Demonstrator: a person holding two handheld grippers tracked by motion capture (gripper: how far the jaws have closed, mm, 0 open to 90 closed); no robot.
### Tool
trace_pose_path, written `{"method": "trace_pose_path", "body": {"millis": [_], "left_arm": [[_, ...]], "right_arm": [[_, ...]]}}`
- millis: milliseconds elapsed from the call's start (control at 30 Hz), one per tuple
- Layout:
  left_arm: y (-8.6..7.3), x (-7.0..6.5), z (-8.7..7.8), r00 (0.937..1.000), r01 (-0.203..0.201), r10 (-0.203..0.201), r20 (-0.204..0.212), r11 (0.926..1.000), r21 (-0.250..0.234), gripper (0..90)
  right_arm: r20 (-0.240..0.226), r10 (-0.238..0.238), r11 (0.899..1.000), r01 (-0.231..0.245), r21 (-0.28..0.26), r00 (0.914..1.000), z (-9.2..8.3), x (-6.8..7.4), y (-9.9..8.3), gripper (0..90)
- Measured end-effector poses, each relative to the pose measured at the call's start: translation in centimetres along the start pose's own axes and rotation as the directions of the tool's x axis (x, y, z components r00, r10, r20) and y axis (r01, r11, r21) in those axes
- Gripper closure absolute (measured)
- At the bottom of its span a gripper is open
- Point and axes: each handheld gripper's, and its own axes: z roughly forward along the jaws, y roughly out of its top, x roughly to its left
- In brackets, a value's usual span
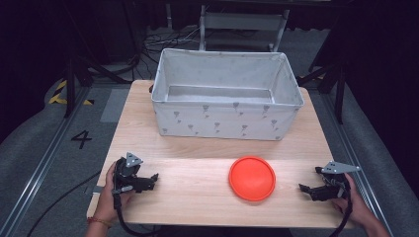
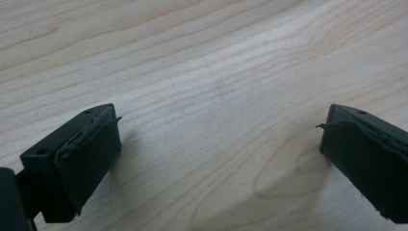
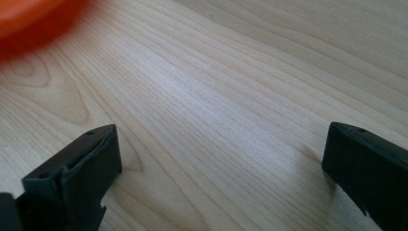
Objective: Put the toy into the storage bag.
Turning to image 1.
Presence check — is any yellow black hazard tape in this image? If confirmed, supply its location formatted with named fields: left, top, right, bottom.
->
left=47, top=79, right=96, bottom=107

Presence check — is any person's right hand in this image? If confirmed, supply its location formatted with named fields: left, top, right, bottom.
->
left=330, top=173, right=375, bottom=227

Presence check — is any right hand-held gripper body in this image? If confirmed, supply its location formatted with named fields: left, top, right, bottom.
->
left=314, top=160, right=362, bottom=201

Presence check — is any metal floor rail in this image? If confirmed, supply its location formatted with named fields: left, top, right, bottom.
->
left=320, top=93, right=394, bottom=237
left=0, top=86, right=91, bottom=237

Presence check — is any red wrist bracelet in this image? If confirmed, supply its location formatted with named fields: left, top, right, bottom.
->
left=86, top=216, right=113, bottom=229

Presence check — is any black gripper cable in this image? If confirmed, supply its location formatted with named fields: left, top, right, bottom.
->
left=113, top=193, right=162, bottom=237
left=329, top=180, right=354, bottom=237

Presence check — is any grey fabric storage box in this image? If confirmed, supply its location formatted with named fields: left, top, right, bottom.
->
left=148, top=47, right=305, bottom=142

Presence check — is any black tripod stand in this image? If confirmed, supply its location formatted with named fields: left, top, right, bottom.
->
left=296, top=55, right=349, bottom=125
left=62, top=0, right=142, bottom=119

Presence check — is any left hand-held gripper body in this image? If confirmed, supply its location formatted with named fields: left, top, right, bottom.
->
left=113, top=151, right=153, bottom=196

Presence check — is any person's left hand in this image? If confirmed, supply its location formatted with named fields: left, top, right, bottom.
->
left=96, top=161, right=135, bottom=225

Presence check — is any bundle of floor cables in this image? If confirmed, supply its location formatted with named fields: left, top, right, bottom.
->
left=131, top=25, right=203, bottom=72

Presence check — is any grey metal frame stand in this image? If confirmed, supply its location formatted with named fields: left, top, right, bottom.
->
left=198, top=4, right=291, bottom=53

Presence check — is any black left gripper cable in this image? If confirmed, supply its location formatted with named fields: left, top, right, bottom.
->
left=113, top=193, right=162, bottom=237

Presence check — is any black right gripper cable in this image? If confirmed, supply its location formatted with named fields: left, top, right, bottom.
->
left=329, top=180, right=354, bottom=237

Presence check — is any thin black floor cable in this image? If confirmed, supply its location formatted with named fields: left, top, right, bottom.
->
left=25, top=170, right=103, bottom=237

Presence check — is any orange round disc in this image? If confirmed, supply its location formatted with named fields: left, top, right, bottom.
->
left=228, top=155, right=278, bottom=202

